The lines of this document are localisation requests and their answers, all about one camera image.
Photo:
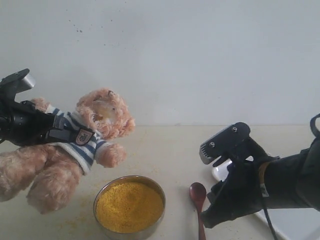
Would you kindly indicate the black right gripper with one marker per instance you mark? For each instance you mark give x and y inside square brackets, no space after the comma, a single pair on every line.
[240,193]

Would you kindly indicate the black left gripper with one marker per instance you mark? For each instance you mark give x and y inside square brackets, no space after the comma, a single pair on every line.
[24,125]

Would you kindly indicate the dark wooden spoon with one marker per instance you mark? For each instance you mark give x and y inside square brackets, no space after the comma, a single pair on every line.
[198,194]

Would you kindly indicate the pink teddy bear striped sweater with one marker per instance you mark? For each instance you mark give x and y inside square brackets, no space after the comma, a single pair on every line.
[52,171]

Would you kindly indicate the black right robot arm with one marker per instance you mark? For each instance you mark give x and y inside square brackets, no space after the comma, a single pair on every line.
[295,179]

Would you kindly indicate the white rectangular plastic tray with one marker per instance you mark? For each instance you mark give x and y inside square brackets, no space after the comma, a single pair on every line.
[296,223]

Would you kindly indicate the steel bowl of yellow millet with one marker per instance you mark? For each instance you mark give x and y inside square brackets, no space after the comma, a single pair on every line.
[129,208]

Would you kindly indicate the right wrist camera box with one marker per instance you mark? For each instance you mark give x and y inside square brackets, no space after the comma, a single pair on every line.
[217,149]

